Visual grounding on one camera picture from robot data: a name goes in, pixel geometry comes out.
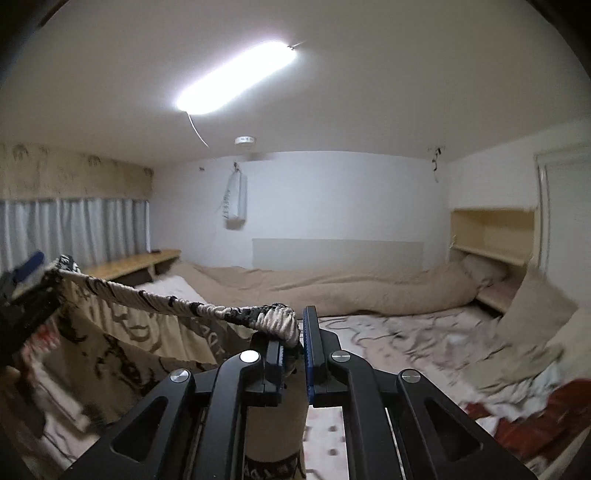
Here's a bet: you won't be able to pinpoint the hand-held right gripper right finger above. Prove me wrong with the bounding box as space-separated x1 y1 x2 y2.
302 305 539 480

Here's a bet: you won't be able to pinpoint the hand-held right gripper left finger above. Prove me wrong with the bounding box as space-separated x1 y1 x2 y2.
59 333 284 480

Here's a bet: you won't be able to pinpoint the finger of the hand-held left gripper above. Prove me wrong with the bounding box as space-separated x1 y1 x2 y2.
11 250 47 288
21 271 64 330

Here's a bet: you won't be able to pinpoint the cream black-print pants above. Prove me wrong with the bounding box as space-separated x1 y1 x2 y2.
18 253 306 480

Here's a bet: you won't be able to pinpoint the grey curtain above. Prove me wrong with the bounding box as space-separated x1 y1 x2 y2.
0 198 152 278

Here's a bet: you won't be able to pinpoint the beige duvet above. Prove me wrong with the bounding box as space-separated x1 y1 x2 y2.
154 258 509 317

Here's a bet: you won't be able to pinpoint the printed bed sheet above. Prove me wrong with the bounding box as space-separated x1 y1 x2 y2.
0 305 513 480

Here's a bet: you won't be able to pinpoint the beige patterned valance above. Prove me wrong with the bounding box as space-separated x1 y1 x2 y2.
0 141 154 201

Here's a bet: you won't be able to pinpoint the wooden window shelf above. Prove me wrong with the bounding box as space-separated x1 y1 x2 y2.
82 249 182 283

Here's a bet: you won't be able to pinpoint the white fluffy pillow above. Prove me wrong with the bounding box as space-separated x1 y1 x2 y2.
135 275 211 306

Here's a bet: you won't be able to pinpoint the white air conditioner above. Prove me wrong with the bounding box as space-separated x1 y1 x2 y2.
221 167 249 230

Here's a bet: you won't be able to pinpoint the small beige pillow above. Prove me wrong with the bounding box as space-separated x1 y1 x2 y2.
461 254 509 286

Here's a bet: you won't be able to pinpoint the olive cloth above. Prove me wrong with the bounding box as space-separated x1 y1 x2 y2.
465 345 565 394

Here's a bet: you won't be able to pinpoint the wooden headboard shelf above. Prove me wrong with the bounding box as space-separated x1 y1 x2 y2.
449 208 539 315

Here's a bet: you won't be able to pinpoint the white cloth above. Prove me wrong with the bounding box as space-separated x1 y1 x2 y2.
480 362 591 423

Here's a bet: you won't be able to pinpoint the red cloth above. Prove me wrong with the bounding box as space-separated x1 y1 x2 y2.
463 378 591 464

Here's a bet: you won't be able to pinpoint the long ceiling light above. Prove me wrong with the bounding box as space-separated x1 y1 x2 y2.
174 41 301 115

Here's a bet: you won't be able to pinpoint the white door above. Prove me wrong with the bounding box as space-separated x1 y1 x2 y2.
534 148 591 287

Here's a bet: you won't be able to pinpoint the white pull cord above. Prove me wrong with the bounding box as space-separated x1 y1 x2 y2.
186 112 209 148

